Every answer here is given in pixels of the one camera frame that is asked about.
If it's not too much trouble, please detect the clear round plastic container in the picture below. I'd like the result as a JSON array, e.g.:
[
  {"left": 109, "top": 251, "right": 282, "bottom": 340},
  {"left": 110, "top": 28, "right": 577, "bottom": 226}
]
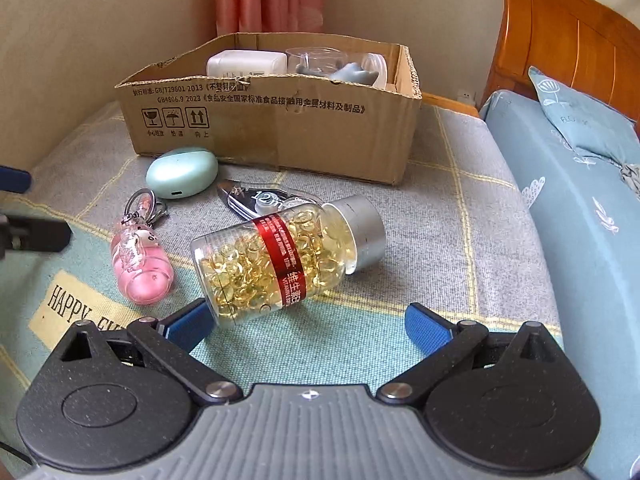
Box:
[{"left": 285, "top": 46, "right": 351, "bottom": 78}]

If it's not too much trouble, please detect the clear jar with lid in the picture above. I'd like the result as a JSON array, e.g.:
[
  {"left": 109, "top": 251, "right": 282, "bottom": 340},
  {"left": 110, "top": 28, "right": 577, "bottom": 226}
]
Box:
[{"left": 362, "top": 52, "right": 396, "bottom": 91}]

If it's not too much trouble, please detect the blue printed bed sheet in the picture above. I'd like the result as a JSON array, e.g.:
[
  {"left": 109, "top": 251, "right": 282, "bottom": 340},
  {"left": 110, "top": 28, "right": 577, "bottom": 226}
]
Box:
[{"left": 479, "top": 89, "right": 640, "bottom": 480}]

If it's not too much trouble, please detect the blue printed pillow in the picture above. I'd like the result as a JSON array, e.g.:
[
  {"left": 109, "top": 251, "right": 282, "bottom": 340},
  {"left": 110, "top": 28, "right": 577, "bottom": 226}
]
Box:
[{"left": 527, "top": 66, "right": 640, "bottom": 171}]

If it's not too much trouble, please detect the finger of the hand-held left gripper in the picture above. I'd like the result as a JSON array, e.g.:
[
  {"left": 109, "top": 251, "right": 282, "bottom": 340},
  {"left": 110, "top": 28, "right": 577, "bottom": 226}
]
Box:
[
  {"left": 0, "top": 212, "right": 73, "bottom": 261},
  {"left": 0, "top": 164, "right": 32, "bottom": 195}
]

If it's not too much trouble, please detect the wooden headboard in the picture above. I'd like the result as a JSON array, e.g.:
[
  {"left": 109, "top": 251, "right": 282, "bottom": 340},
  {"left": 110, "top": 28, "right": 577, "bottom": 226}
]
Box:
[{"left": 482, "top": 0, "right": 640, "bottom": 121}]

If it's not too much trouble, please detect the clear bottle of yellow capsules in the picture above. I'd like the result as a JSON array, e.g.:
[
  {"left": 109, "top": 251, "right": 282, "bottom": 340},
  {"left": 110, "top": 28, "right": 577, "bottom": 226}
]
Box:
[{"left": 189, "top": 195, "right": 387, "bottom": 330}]

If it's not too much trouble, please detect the translucent white plastic box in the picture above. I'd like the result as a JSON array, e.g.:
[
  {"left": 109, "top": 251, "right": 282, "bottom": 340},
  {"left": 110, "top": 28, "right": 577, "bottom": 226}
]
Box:
[{"left": 206, "top": 50, "right": 289, "bottom": 77}]

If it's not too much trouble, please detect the pink bottle keychain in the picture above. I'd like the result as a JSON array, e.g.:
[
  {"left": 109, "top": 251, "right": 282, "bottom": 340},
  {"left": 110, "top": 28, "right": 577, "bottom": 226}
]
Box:
[{"left": 111, "top": 188, "right": 175, "bottom": 306}]

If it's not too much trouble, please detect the grey shark toy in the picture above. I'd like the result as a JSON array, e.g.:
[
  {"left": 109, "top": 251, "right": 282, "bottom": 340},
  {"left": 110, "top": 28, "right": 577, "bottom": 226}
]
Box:
[{"left": 295, "top": 60, "right": 378, "bottom": 88}]

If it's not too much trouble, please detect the cardboard box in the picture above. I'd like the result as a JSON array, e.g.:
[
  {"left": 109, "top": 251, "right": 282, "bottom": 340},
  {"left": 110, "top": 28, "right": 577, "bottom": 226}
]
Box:
[{"left": 114, "top": 32, "right": 423, "bottom": 187}]

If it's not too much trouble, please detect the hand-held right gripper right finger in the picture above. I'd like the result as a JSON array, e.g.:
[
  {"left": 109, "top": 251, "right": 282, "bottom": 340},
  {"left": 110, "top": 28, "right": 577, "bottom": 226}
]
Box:
[{"left": 375, "top": 302, "right": 566, "bottom": 403}]

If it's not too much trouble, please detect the clear correction tape dispenser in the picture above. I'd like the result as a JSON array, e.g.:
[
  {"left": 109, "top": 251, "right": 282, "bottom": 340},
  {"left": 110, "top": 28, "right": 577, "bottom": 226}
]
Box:
[{"left": 217, "top": 178, "right": 323, "bottom": 221}]

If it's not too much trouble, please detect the mint green earbud case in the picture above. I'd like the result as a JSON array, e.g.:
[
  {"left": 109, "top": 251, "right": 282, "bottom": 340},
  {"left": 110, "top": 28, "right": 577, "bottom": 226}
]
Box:
[{"left": 145, "top": 147, "right": 219, "bottom": 201}]

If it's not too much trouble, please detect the checked grey green blanket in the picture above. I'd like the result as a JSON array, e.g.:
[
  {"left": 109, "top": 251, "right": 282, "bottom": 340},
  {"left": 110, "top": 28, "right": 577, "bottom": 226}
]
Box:
[{"left": 0, "top": 100, "right": 566, "bottom": 480}]

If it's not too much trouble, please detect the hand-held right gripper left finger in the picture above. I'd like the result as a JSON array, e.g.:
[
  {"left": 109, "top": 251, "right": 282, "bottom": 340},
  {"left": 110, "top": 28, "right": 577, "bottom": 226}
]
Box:
[{"left": 59, "top": 297, "right": 238, "bottom": 406}]

